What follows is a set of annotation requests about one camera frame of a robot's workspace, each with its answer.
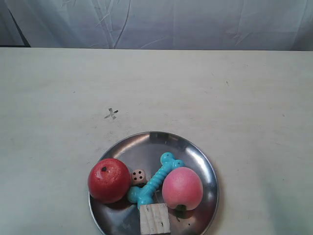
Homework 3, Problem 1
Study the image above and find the pink toy peach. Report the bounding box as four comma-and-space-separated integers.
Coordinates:
162, 167, 203, 211

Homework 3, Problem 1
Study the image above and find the round stainless steel plate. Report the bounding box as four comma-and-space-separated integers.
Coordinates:
89, 131, 219, 235

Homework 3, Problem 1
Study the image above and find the small wooden die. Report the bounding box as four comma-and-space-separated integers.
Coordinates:
131, 169, 147, 186

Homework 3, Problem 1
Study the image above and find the red toy apple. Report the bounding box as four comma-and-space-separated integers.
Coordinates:
88, 158, 132, 204

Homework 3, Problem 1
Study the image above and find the light wooden cube block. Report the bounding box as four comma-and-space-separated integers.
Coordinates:
139, 203, 171, 235

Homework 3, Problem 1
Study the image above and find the grey-blue fabric backdrop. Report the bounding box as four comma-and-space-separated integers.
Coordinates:
0, 0, 313, 51

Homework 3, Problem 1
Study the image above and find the turquoise rubber bone toy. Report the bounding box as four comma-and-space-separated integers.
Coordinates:
127, 152, 185, 209

